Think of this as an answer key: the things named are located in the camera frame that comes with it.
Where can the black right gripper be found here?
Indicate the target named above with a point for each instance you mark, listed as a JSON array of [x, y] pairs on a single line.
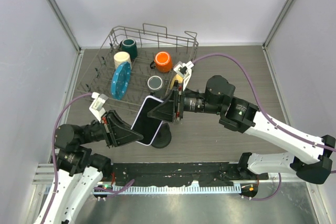
[[174, 102]]

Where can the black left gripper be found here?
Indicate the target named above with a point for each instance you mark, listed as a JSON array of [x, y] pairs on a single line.
[[116, 130]]

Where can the lilac smartphone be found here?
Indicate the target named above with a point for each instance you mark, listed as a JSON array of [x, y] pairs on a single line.
[[143, 124]]

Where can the black phone stand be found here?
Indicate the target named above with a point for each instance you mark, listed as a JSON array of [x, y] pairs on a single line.
[[163, 137]]

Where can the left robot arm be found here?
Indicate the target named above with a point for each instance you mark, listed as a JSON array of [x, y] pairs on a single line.
[[78, 170]]

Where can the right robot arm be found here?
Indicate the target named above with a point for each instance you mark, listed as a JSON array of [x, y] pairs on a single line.
[[305, 155]]

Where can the grey mug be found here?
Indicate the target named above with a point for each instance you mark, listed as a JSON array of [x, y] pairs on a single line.
[[156, 86]]

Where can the yellow mug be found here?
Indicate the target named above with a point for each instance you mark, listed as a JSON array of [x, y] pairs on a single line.
[[177, 78]]

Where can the orange mug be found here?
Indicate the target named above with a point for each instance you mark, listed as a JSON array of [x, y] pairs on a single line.
[[162, 62]]

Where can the blue polka dot plate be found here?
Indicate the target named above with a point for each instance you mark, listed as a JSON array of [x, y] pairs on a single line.
[[120, 80]]

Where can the cream white mug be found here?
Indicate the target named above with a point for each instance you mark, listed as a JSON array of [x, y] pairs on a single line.
[[121, 57]]

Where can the dark green mug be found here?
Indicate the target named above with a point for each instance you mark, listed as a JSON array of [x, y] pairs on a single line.
[[129, 46]]

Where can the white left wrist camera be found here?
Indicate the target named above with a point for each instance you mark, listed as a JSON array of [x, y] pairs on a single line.
[[96, 107]]

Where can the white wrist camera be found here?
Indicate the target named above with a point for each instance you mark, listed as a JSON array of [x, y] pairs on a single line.
[[96, 107], [184, 70]]

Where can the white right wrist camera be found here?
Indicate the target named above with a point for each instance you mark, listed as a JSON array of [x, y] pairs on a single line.
[[184, 70]]

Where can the grey wire dish rack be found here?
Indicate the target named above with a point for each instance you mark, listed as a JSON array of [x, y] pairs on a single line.
[[98, 67]]

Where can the black front mounting rail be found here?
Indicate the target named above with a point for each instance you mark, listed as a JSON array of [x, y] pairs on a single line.
[[179, 174]]

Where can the white slotted cable duct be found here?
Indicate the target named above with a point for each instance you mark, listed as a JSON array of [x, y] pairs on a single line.
[[194, 188]]

